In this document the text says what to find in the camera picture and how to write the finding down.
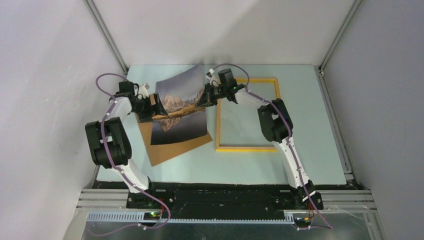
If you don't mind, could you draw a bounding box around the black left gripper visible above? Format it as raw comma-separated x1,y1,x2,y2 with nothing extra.
130,93,168,123

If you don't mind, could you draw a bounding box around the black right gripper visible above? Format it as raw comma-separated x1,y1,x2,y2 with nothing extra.
195,82,227,109

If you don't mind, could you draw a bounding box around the yellow wooden picture frame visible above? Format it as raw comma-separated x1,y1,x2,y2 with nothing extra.
215,77,281,152

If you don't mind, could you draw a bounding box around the landscape photo print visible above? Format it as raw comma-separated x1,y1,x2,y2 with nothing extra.
150,65,208,145

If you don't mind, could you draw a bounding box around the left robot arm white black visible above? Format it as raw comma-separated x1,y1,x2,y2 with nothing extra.
85,80,168,208

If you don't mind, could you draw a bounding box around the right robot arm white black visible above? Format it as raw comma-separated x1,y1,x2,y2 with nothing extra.
196,68,316,209

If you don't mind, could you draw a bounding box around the brown cardboard backing board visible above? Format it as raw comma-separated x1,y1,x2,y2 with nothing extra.
138,110,212,167

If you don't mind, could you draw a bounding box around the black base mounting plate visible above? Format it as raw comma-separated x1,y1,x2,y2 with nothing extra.
126,182,324,220

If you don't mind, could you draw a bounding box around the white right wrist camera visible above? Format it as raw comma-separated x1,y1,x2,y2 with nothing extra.
205,68,220,87

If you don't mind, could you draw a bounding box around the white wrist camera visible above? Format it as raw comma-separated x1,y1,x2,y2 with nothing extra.
137,83,150,100
205,68,220,87

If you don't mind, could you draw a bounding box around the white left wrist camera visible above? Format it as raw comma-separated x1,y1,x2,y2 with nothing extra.
137,83,150,100

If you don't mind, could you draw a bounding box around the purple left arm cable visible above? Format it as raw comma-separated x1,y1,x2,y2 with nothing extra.
86,72,172,238

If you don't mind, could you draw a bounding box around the left controller board with wires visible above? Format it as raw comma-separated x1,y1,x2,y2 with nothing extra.
143,200,165,221

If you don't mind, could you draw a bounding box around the controller board with wires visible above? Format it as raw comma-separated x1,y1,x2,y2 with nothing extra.
143,200,165,221
294,203,315,228

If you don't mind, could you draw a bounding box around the left aluminium corner post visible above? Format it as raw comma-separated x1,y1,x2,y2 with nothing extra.
83,0,129,75

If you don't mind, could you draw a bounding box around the aluminium corner post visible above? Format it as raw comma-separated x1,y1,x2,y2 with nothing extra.
83,0,129,75
318,0,363,72

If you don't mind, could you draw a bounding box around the grey slotted cable duct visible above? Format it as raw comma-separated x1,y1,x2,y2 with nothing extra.
86,211,295,225

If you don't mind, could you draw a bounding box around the right aluminium corner post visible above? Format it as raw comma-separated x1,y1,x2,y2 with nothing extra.
318,0,363,72

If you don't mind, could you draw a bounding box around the right controller board with wires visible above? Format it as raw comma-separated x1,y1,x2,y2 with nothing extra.
294,203,315,228

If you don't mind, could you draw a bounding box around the aluminium front rail frame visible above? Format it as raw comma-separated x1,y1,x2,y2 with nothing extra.
76,189,377,213

